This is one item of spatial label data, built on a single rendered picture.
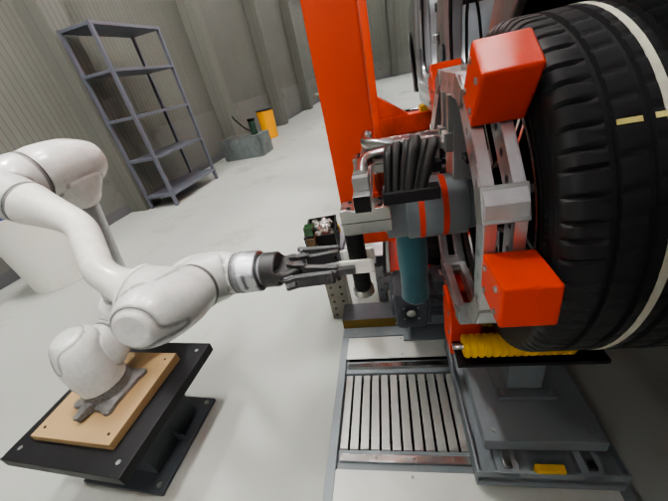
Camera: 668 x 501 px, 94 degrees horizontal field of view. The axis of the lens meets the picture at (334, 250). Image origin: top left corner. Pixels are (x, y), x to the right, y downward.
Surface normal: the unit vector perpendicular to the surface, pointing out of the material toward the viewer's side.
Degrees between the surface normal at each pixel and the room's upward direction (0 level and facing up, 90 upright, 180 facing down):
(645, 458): 0
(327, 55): 90
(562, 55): 34
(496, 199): 45
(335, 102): 90
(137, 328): 79
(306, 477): 0
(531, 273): 0
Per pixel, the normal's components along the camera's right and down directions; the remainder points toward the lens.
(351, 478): -0.19, -0.84
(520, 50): -0.22, -0.40
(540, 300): -0.11, 0.52
